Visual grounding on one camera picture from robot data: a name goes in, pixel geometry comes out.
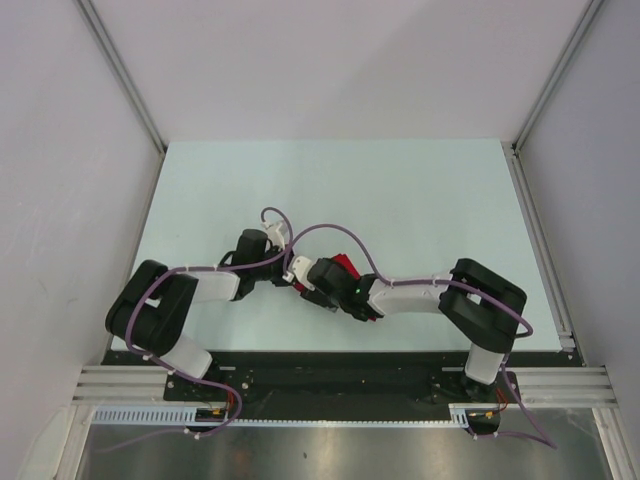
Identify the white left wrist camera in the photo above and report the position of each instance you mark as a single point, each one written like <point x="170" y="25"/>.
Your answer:
<point x="276" y="232"/>

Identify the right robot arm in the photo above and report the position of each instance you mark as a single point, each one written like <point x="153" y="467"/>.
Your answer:
<point x="486" y="308"/>

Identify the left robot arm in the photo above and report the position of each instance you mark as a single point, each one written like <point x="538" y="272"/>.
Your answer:
<point x="152" y="309"/>

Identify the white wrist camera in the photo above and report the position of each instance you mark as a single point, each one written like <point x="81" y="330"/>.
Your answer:
<point x="297" y="273"/>
<point x="276" y="232"/>

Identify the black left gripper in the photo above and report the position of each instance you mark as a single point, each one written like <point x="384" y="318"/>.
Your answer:
<point x="279" y="282"/>

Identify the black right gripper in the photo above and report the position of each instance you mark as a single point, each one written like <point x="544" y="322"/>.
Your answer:
<point x="318" y="297"/>

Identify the left aluminium frame post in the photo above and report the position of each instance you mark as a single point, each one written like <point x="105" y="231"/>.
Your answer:
<point x="115" y="62"/>

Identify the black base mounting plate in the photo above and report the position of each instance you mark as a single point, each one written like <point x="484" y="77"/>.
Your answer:
<point x="343" y="387"/>

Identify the aluminium frame post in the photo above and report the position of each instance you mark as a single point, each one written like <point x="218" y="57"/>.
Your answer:
<point x="559" y="70"/>
<point x="115" y="62"/>

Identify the right aluminium frame post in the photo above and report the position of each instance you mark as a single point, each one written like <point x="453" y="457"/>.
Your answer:
<point x="559" y="70"/>

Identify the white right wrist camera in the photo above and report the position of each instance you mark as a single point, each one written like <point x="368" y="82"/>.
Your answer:
<point x="297" y="273"/>

